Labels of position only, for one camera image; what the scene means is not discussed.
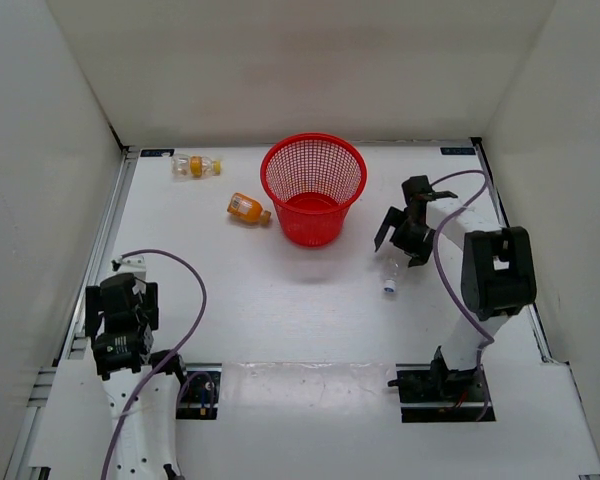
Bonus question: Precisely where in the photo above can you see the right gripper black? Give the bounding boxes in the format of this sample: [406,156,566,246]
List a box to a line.
[375,206,439,268]

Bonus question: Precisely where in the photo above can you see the red mesh plastic bin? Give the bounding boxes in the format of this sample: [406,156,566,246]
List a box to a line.
[260,132,367,248]

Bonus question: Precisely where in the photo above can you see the clear bottle yellow cap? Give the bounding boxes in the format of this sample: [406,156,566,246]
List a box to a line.
[171,154,222,180]

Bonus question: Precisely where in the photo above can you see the orange juice bottle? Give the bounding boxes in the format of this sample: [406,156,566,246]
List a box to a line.
[227,192,271,226]

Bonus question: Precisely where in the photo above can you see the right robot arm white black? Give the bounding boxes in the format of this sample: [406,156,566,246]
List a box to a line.
[85,175,537,401]

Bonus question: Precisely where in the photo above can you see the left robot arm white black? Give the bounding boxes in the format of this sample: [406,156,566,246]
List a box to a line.
[85,273,190,479]

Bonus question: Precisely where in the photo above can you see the blue label right corner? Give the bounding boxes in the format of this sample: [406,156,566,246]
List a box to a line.
[440,147,476,156]

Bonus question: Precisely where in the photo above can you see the blue label corner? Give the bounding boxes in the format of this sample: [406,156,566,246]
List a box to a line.
[440,147,476,156]
[140,149,174,158]

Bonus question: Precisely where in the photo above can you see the blue label left corner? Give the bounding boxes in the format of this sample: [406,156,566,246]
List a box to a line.
[140,149,174,158]

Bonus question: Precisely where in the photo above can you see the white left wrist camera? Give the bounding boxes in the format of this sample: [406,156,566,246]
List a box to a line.
[111,255,147,281]

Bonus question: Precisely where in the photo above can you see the aluminium frame rail left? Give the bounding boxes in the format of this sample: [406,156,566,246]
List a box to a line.
[3,146,138,479]

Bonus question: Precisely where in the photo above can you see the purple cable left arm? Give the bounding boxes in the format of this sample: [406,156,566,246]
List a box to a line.
[101,248,211,480]

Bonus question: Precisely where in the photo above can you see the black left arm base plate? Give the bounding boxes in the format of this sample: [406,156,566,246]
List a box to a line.
[176,364,222,421]

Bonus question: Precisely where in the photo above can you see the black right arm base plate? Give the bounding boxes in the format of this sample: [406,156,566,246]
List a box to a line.
[387,365,496,424]

